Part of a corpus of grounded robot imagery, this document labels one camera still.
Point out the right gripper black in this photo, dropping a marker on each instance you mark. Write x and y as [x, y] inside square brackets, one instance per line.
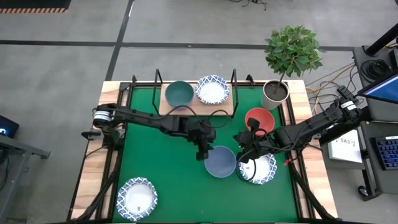
[259, 141]

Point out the small red tag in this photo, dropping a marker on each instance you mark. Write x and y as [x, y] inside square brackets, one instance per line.
[287, 162]

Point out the black device with blue light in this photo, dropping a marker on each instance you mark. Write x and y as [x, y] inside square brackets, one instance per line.
[9, 124]

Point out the black power strip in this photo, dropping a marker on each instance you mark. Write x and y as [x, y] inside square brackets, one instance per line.
[345, 91]

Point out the red-orange bowl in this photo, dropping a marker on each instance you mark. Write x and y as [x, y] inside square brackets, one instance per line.
[265, 119]

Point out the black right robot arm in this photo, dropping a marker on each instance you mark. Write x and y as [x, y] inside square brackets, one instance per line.
[311, 124]

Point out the black keyboard with blue keys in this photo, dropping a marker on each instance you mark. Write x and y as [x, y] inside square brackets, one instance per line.
[388, 152]

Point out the black-framed wooden shelf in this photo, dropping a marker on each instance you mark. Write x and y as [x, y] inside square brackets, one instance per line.
[196, 109]

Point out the black slanted pole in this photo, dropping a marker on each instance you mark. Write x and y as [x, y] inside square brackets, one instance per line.
[384, 39]

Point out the teal bowl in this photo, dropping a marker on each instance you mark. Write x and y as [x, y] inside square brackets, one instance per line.
[179, 93]

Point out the blue ceramic bowl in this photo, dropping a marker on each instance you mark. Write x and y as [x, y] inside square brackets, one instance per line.
[221, 163]

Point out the blue-screen computer monitor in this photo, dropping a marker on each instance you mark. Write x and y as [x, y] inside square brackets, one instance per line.
[384, 90]

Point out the green table mat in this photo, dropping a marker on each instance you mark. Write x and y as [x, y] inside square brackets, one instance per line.
[174, 180]

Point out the black table frame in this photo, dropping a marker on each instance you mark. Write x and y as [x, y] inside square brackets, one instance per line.
[289, 102]

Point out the black mat with hazard stripe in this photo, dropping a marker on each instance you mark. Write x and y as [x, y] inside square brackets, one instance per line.
[31, 3]

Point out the large blue-patterned paper bowl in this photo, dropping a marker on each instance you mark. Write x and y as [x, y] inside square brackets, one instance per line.
[136, 199]

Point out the white handwritten paper sheet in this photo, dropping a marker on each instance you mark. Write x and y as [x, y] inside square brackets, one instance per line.
[345, 152]

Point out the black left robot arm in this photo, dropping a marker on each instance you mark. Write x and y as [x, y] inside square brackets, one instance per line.
[146, 119]

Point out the grey metal stand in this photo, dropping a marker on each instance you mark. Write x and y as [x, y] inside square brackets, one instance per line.
[18, 146]

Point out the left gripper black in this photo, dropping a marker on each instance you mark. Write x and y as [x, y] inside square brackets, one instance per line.
[199, 132]

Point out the grey equipment cart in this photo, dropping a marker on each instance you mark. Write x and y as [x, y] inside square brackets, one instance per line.
[385, 115]

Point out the green leafy potted tree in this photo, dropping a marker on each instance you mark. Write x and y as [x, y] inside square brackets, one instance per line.
[292, 49]

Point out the white plant pot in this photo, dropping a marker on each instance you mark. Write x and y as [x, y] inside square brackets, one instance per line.
[275, 93]

